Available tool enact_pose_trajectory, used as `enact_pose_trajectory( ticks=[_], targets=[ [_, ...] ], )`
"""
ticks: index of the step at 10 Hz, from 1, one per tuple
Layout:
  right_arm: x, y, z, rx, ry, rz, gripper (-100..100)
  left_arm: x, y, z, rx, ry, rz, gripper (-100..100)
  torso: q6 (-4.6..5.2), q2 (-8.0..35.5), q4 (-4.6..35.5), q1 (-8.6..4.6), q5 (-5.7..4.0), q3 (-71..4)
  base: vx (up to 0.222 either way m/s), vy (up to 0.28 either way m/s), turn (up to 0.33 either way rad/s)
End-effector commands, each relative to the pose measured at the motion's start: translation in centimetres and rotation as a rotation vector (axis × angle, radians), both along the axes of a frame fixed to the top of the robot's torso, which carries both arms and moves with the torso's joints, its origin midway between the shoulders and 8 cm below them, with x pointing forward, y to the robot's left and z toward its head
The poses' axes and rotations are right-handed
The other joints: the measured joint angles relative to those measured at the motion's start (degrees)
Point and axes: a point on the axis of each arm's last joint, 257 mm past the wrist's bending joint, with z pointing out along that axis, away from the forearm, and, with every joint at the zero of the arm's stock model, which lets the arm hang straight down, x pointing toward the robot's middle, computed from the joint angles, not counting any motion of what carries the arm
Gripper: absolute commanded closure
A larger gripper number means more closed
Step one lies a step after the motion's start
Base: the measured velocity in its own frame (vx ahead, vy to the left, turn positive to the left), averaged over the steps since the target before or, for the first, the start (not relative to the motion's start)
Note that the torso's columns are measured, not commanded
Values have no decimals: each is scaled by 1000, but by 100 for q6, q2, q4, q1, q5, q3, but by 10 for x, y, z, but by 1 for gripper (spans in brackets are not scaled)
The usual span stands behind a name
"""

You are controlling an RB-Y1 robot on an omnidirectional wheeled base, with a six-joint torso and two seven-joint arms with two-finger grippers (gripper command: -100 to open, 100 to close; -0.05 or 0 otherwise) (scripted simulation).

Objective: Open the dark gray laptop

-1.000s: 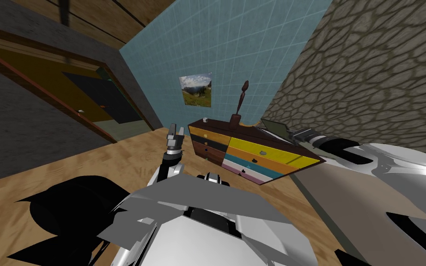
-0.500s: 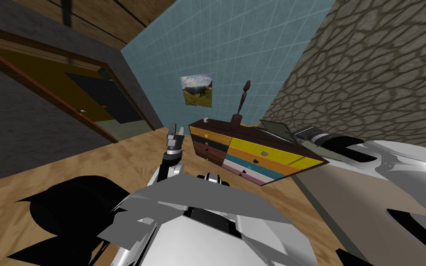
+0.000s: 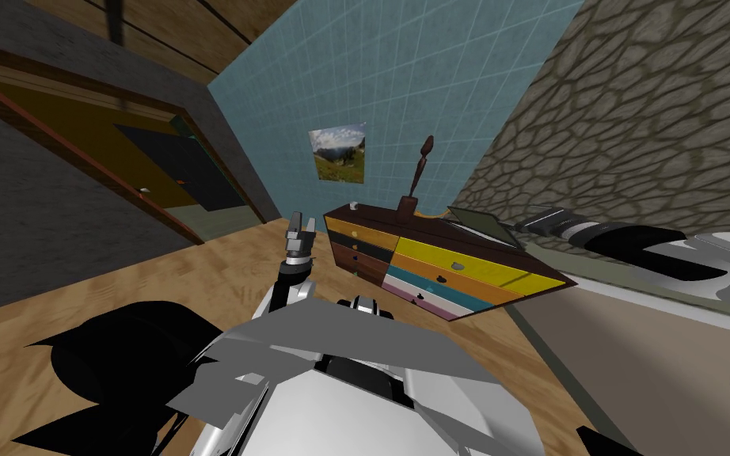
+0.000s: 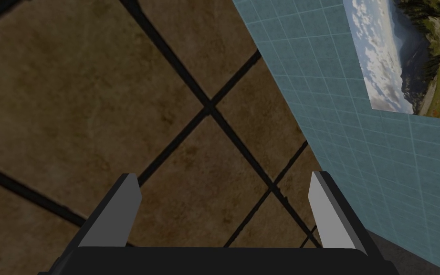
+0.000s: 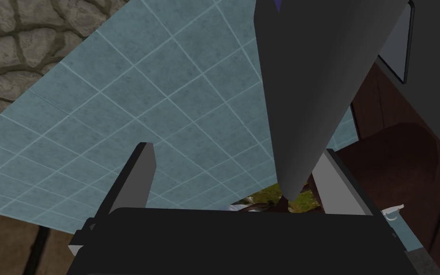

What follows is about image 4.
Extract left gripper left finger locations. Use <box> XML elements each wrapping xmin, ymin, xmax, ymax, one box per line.
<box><xmin>75</xmin><ymin>173</ymin><xmax>143</xmax><ymax>248</ymax></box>

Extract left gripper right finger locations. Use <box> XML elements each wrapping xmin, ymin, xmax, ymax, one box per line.
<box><xmin>307</xmin><ymin>170</ymin><xmax>377</xmax><ymax>256</ymax></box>

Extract mountain landscape picture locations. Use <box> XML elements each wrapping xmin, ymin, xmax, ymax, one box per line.
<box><xmin>342</xmin><ymin>0</ymin><xmax>440</xmax><ymax>122</ymax></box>

